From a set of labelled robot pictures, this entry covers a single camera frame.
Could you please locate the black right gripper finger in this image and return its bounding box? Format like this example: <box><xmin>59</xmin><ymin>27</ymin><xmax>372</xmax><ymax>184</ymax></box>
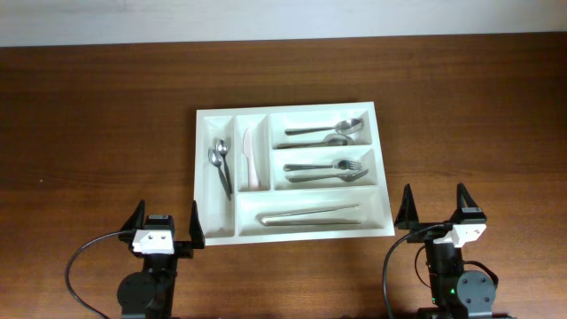
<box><xmin>394</xmin><ymin>183</ymin><xmax>420</xmax><ymax>230</ymax></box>
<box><xmin>456</xmin><ymin>183</ymin><xmax>479</xmax><ymax>209</ymax></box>

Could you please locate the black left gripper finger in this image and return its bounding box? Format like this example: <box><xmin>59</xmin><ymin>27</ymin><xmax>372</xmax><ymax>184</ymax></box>
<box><xmin>119</xmin><ymin>199</ymin><xmax>145</xmax><ymax>242</ymax></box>
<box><xmin>189</xmin><ymin>200</ymin><xmax>206</xmax><ymax>248</ymax></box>

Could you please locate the metal fork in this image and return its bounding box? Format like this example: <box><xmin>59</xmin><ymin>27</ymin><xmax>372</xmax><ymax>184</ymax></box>
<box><xmin>287</xmin><ymin>168</ymin><xmax>369</xmax><ymax>183</ymax></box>
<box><xmin>283</xmin><ymin>159</ymin><xmax>362</xmax><ymax>172</ymax></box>

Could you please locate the small teaspoon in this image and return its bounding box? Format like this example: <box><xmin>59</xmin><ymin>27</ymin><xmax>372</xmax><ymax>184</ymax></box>
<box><xmin>208</xmin><ymin>148</ymin><xmax>231</xmax><ymax>200</ymax></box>
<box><xmin>215</xmin><ymin>139</ymin><xmax>233</xmax><ymax>194</ymax></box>

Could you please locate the pink plastic knife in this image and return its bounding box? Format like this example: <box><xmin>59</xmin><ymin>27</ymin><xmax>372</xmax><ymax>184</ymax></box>
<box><xmin>243</xmin><ymin>128</ymin><xmax>260</xmax><ymax>191</ymax></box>

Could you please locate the large spoon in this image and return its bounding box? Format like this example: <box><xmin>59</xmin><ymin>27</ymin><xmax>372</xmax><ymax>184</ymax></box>
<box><xmin>284</xmin><ymin>118</ymin><xmax>364</xmax><ymax>136</ymax></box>
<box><xmin>275</xmin><ymin>134</ymin><xmax>354</xmax><ymax>149</ymax></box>

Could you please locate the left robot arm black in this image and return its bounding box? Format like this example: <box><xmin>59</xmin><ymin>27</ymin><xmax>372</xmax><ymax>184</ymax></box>
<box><xmin>117</xmin><ymin>200</ymin><xmax>205</xmax><ymax>318</ymax></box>

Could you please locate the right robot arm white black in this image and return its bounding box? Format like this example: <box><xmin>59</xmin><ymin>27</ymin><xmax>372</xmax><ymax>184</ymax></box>
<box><xmin>392</xmin><ymin>183</ymin><xmax>510</xmax><ymax>319</ymax></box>

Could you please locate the white plastic cutlery tray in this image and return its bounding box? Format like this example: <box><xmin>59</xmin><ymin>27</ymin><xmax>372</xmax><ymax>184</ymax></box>
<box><xmin>194</xmin><ymin>102</ymin><xmax>394</xmax><ymax>246</ymax></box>

